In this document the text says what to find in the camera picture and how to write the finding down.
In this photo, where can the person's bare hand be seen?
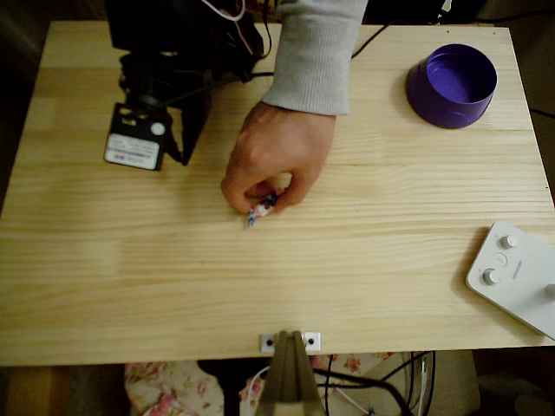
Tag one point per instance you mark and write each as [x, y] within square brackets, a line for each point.
[277, 143]

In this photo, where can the white blue red candy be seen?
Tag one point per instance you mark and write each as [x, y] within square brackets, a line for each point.
[260, 211]

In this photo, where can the purple plastic bowl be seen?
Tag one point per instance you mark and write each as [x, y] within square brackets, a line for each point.
[455, 86]

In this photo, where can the forearm in grey sleeve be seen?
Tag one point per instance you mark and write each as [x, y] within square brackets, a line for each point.
[316, 56]

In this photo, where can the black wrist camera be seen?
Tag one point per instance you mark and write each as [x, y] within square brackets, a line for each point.
[145, 82]

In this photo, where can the floral pink fabric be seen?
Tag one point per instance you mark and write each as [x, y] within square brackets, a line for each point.
[173, 390]

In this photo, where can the aluminium extrusion post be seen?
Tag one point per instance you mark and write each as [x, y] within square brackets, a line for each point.
[288, 381]

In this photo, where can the silver corner bracket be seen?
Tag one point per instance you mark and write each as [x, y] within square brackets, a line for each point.
[313, 341]

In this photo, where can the white lamp base with knobs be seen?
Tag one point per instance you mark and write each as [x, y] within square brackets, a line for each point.
[516, 277]

